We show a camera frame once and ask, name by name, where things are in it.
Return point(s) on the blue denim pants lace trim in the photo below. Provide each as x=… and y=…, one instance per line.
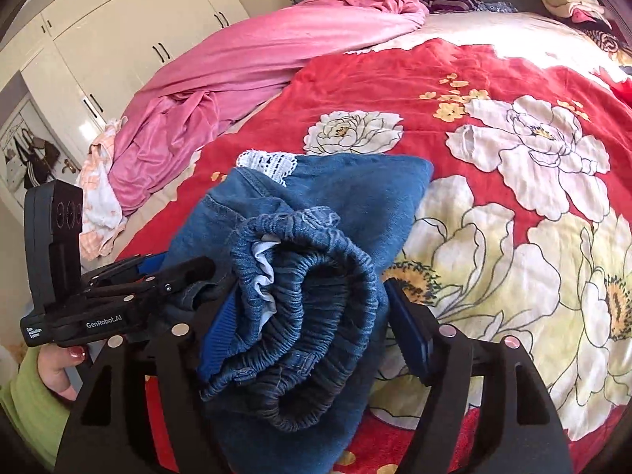
x=321, y=197

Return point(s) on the person's left forearm green sleeve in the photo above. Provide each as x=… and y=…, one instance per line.
x=29, y=414

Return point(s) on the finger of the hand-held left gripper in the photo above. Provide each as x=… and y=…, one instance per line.
x=148, y=266
x=190, y=271

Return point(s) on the purple striped pillow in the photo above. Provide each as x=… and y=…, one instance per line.
x=447, y=2

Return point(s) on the pink velvet blanket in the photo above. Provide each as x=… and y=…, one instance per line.
x=276, y=44

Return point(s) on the red floral blanket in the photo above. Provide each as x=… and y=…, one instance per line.
x=493, y=123

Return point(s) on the white room door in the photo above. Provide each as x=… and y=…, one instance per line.
x=19, y=123

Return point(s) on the person's left hand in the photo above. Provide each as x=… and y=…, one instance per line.
x=57, y=370

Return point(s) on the white orange floral cloth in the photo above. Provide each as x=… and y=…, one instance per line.
x=101, y=197

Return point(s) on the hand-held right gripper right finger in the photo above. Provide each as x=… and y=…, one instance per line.
x=410, y=328

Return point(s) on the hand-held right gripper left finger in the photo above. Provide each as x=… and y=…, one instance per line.
x=219, y=335

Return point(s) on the cream white wardrobe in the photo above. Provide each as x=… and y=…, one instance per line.
x=123, y=15

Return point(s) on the folded yellow patterned blanket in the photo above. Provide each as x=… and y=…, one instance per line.
x=610, y=47

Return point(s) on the black hanging bag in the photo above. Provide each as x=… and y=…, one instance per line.
x=37, y=158

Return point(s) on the blue floral pillow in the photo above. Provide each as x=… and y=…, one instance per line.
x=496, y=8

